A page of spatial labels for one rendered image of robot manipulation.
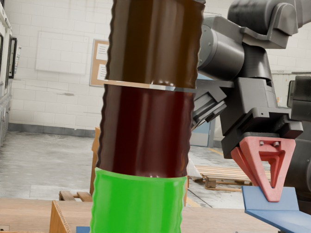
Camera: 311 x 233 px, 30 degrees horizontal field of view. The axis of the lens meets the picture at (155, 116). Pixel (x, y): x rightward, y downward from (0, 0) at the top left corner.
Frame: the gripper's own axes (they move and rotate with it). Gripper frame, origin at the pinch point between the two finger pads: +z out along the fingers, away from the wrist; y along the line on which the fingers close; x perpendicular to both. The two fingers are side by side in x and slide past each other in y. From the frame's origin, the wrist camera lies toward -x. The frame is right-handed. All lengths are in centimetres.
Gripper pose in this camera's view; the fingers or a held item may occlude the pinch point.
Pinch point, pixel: (271, 195)
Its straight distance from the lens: 71.0
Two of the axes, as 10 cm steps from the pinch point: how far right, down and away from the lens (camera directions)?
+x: 9.5, 0.6, 3.0
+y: 3.0, -4.5, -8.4
